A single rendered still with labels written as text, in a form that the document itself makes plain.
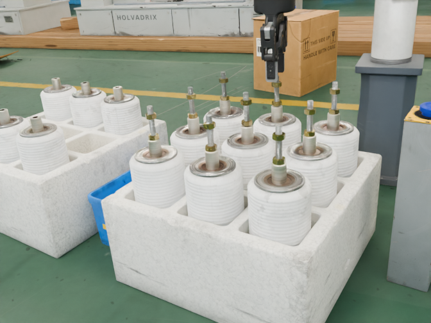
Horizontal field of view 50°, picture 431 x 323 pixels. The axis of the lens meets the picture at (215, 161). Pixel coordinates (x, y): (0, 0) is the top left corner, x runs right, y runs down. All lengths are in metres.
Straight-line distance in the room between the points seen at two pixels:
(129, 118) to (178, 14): 1.93
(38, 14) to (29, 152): 2.99
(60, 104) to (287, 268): 0.84
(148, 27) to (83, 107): 1.96
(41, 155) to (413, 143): 0.70
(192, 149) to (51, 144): 0.30
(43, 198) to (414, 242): 0.69
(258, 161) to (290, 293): 0.24
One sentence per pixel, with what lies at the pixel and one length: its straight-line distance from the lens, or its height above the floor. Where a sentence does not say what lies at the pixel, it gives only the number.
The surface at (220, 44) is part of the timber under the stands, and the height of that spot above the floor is 0.05.
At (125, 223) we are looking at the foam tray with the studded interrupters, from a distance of 0.83.
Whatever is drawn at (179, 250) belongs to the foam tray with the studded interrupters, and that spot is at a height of 0.13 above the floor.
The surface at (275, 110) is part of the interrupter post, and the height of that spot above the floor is 0.27.
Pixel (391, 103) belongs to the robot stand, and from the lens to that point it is 1.17.
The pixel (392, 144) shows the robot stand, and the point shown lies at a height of 0.11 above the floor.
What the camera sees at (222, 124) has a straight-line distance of 0.95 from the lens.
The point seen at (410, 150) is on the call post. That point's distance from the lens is 0.79.
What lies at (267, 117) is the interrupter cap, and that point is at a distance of 0.95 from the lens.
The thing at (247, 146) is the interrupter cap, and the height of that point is 0.25.
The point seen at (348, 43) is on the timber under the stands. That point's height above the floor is 0.07.
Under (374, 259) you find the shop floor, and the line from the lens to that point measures 0.97.
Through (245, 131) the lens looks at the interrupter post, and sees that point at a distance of 0.82.
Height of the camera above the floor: 0.57
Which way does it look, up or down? 25 degrees down
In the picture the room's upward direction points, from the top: 4 degrees counter-clockwise
